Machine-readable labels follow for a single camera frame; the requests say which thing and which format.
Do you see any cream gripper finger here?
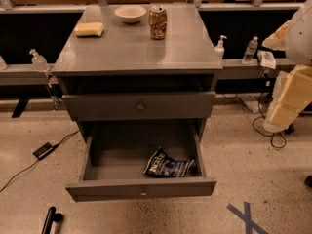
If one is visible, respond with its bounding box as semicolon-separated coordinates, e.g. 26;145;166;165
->
263;65;312;133

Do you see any blue chip bag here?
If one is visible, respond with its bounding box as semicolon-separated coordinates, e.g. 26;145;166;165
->
143;147;193;178

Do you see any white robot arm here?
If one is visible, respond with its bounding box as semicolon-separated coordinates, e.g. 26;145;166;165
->
263;0;312;133

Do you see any closed top drawer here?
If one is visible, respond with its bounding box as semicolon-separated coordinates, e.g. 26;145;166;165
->
62;92;215;121

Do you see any grey drawer cabinet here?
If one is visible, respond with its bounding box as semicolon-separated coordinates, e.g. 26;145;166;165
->
51;3;224;203

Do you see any open middle drawer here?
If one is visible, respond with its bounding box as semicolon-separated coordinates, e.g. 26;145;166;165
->
66;120;216;202

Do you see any white crumpled packet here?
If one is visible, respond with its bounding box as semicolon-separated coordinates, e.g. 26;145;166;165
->
257;50;276;69

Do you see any clear water bottle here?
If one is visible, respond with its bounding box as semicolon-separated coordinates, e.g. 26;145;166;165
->
242;36;258;64

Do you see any white pump bottle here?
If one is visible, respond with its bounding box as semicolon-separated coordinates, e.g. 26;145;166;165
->
214;35;226;60

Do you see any blue tape cross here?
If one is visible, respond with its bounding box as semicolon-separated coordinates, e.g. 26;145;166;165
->
227;202;269;234

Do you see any brown soda can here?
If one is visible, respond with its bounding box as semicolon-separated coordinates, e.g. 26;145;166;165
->
149;5;167;40

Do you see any white bowl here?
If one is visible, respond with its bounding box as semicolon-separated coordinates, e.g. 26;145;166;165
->
115;5;146;23

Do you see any yellow sponge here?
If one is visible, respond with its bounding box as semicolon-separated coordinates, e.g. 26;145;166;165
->
74;22;103;36

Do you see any left clear pump bottle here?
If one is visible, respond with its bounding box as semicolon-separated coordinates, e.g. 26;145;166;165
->
29;49;50;71

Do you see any black power adapter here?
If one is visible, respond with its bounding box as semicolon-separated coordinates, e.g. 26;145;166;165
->
33;142;54;160

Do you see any black coiled cable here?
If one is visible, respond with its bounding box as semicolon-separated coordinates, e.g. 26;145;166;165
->
252;91;288;150

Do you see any black floor cable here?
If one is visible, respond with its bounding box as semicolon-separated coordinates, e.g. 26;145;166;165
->
0;129;81;194

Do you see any grey side shelf rail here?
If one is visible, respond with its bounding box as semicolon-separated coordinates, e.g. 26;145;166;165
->
0;64;47;86

